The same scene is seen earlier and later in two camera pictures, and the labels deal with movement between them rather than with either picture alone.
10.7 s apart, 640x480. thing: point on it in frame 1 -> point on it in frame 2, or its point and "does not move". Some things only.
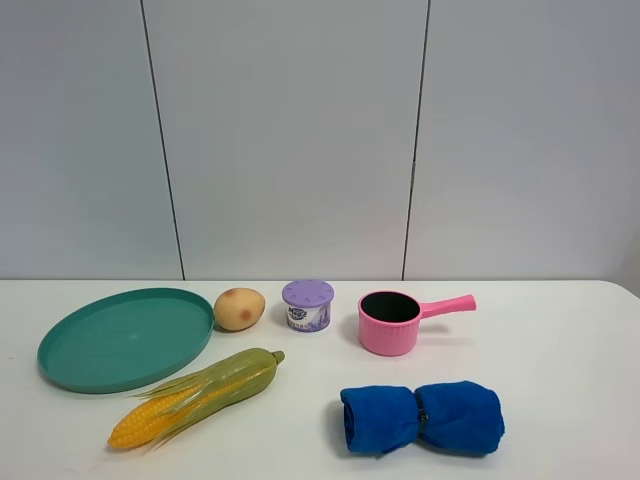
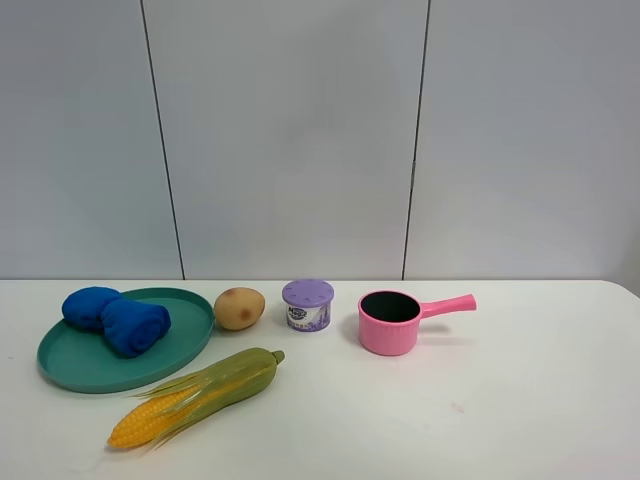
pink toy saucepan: [389, 319] does not move
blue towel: [460, 415] -> [130, 326]
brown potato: [238, 308] does not move
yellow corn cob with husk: [167, 409] does not move
